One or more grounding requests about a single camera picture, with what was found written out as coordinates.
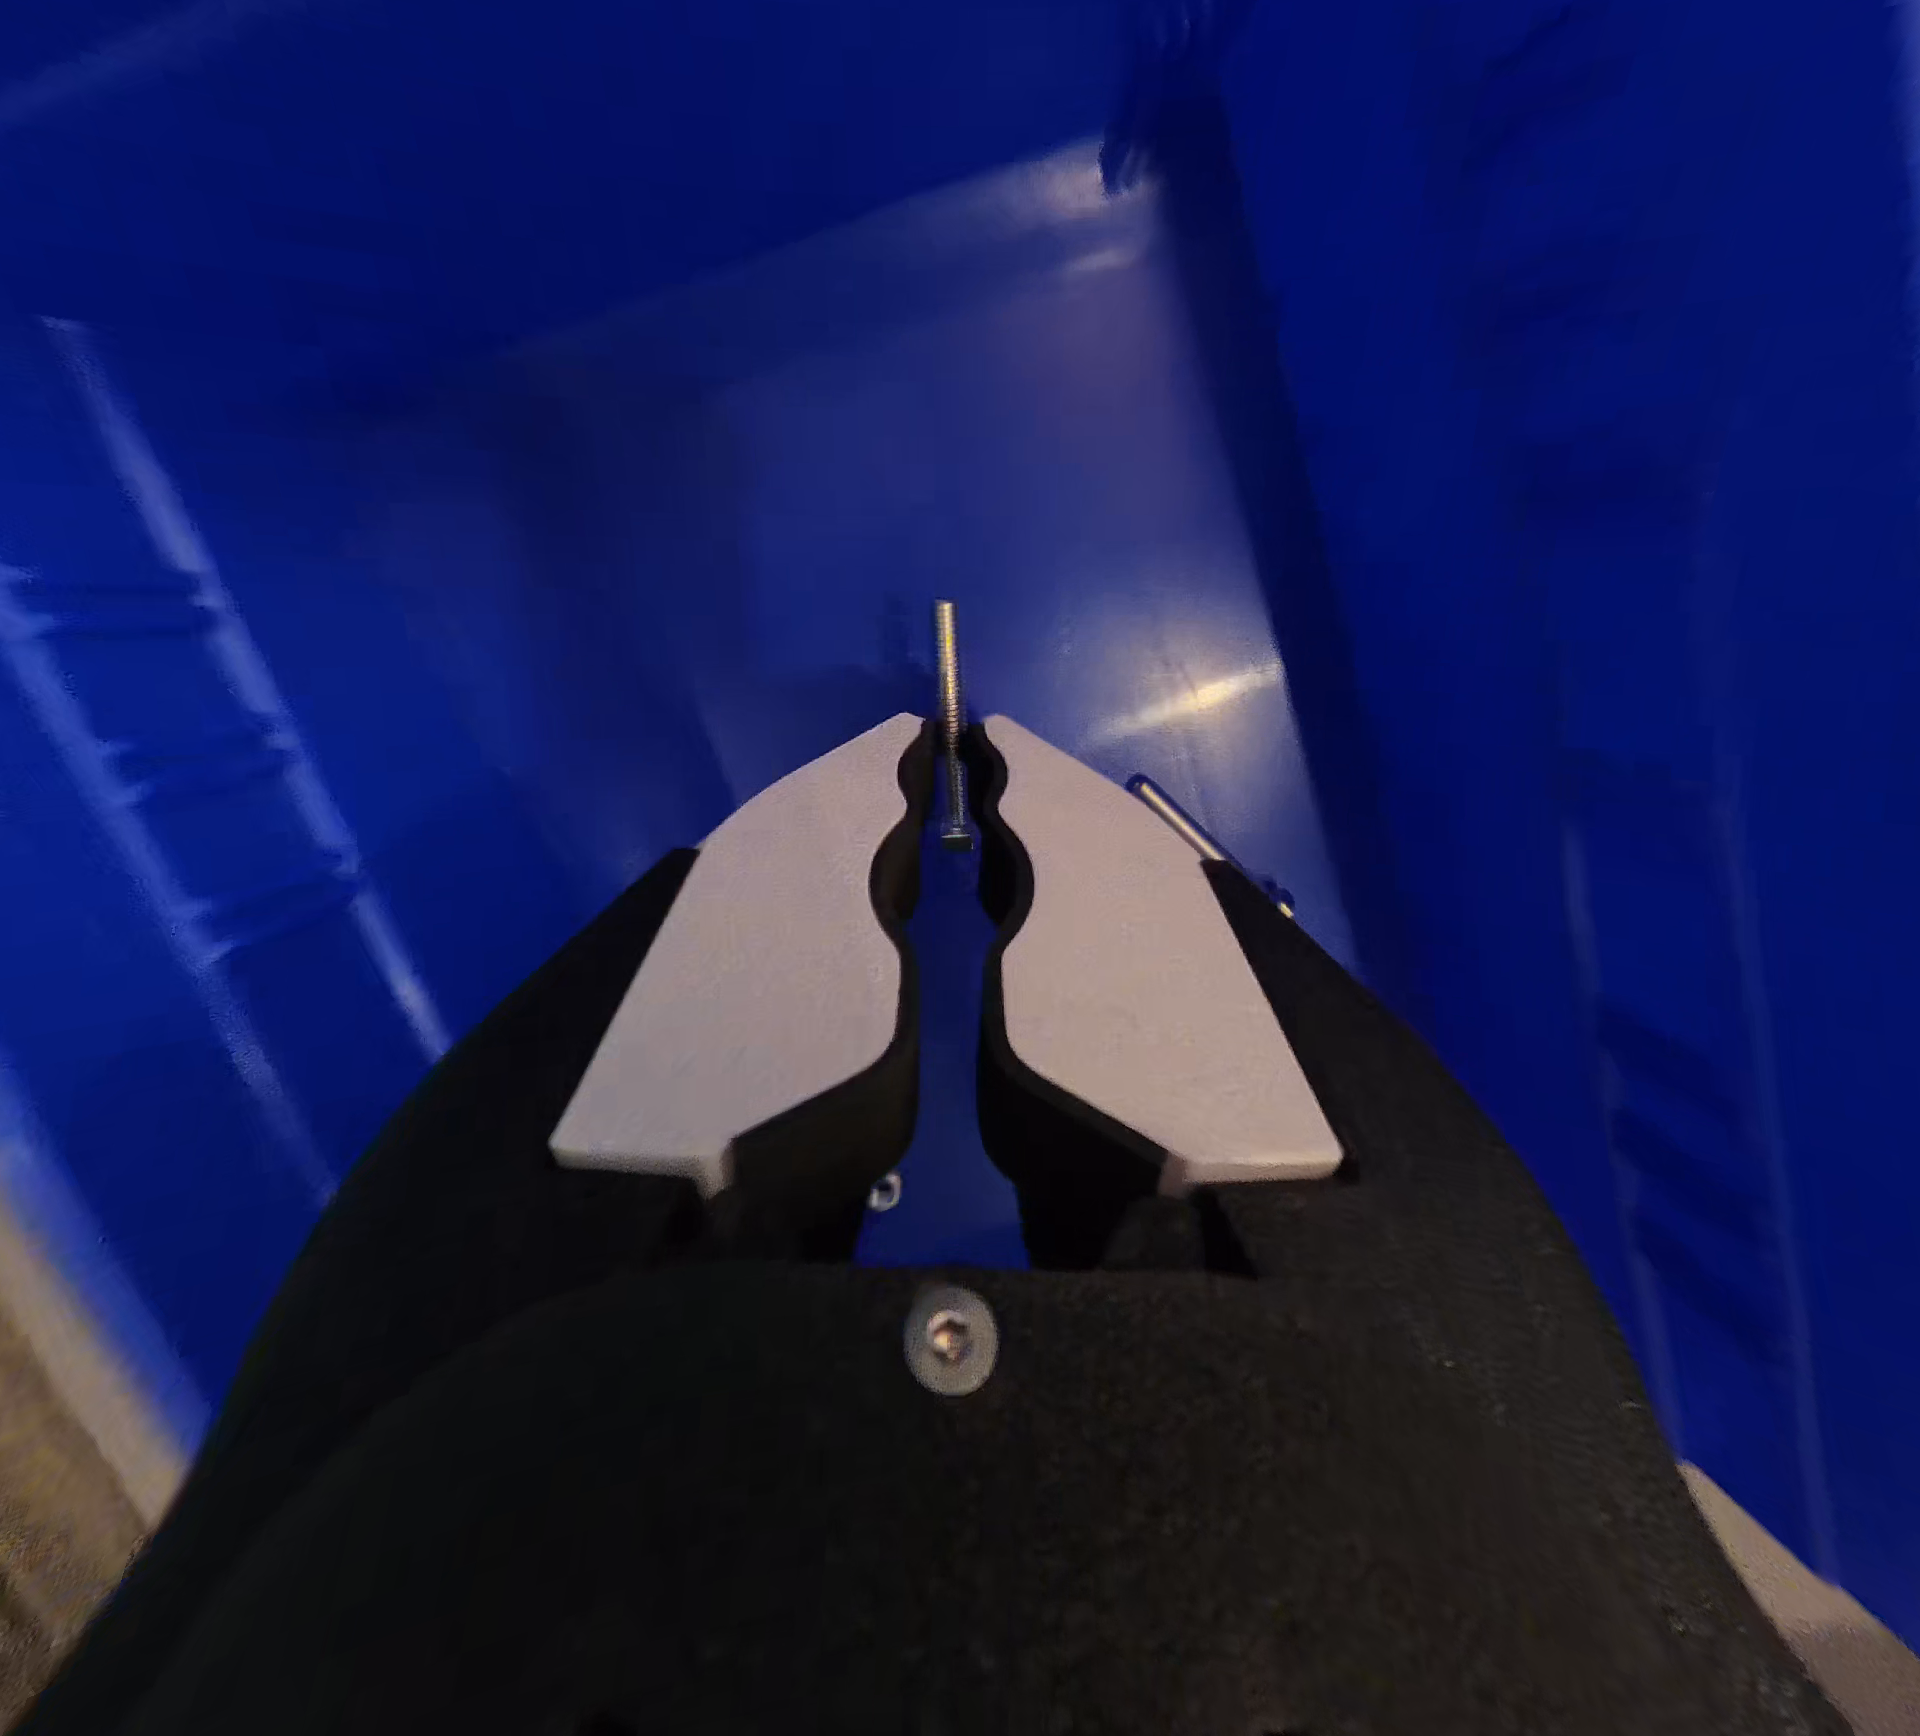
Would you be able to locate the blue plastic bin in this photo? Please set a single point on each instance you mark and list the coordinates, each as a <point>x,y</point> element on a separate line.
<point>601,267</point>

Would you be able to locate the medium steel hex bolt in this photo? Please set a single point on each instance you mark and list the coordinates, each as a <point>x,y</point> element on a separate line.
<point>1162,809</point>

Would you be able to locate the thin long steel bolt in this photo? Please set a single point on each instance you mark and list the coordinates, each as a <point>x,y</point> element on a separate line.
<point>947,656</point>

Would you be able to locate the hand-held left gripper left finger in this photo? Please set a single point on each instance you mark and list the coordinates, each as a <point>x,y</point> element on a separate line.
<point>750,987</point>

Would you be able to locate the small steel hex nut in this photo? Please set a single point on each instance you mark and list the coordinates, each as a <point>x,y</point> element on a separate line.
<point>887,1191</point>

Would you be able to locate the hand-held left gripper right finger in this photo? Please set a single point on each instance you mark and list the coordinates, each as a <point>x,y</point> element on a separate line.
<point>1154,1001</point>

